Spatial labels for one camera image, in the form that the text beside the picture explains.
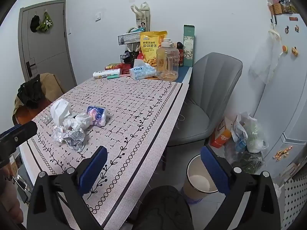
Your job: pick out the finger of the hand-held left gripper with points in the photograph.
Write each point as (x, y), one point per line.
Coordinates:
(14, 134)

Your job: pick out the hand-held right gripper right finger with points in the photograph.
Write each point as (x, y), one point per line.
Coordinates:
(213, 170)

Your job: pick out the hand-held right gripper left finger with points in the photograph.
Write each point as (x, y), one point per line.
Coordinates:
(92, 170)

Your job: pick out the round beige trash bin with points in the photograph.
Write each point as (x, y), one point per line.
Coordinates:
(199, 184)

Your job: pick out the clear plastic wrapper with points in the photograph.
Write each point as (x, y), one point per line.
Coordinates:
(69, 137)

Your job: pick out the white paper napkin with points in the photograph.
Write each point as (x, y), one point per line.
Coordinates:
(80, 121)

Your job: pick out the white tissue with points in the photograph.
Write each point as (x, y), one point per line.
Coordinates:
(60, 110)

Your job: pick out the purple pocket tissue packet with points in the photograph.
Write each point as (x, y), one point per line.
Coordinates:
(97, 115)

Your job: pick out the person's left forearm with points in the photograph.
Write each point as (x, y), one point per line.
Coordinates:
(9, 203)

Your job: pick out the orange carton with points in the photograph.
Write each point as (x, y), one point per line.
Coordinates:
(221, 137)

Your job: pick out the small clear blister pack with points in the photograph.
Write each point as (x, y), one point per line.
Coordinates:
(47, 120)

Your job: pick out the bag of green vegetables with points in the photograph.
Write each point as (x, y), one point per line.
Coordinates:
(250, 163)

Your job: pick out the black clothing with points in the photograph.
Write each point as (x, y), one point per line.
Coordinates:
(31, 93)

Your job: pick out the white plastic bags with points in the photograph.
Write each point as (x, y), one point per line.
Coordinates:
(249, 131)

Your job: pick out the brown chair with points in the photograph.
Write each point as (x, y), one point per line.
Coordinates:
(51, 83)

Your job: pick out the person's dark patterned clothing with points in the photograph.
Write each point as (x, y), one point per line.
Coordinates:
(165, 210)

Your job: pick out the long colourful fridge magnet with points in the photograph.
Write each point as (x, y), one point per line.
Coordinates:
(283, 152)

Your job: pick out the grey upholstered chair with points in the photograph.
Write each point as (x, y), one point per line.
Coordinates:
(211, 86)

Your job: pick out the white diamond patterned panel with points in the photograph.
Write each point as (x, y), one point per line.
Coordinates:
(296, 196)

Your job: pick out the grey door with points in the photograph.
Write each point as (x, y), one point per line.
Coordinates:
(50, 50)

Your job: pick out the green marker pen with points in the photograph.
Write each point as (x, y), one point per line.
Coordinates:
(115, 77)

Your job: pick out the white rectangular box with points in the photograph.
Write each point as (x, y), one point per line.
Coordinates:
(106, 73)

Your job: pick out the light blue refrigerator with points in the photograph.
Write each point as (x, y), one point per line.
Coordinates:
(283, 95)

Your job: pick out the red snack package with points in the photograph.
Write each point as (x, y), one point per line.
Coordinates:
(115, 66)

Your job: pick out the blue tissue pack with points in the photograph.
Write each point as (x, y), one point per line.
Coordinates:
(142, 73)

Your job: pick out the black cap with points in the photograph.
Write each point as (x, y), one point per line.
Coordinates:
(34, 24)

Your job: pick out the clear plastic water jug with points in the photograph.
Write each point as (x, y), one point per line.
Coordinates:
(168, 64)

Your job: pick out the green cloth bag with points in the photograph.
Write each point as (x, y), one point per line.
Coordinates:
(44, 22)

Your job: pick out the dark red bottle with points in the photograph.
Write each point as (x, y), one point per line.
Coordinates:
(181, 55)

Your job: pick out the red round container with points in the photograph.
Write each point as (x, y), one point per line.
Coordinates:
(140, 57)

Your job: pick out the white mesh bag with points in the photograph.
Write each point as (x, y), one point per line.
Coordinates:
(265, 57)

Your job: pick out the tall green box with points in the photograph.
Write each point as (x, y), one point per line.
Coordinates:
(189, 45)

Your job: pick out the yellow snack bag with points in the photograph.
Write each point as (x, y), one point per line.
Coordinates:
(151, 48)

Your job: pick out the orange round fridge magnet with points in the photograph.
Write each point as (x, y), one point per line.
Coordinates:
(285, 48)

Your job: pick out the yellow fridge magnet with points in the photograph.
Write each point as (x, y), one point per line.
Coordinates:
(295, 51)

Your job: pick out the bicycle fridge magnet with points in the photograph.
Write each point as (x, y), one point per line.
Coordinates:
(286, 29)

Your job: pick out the white tote bag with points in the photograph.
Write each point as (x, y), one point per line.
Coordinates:
(142, 16)

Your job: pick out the small dark fridge magnet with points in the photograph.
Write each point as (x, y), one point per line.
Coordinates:
(297, 28)

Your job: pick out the rectangular orange fridge magnet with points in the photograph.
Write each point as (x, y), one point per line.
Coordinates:
(293, 19)

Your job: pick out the woven storage basket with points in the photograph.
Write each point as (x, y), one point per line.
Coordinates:
(283, 8)

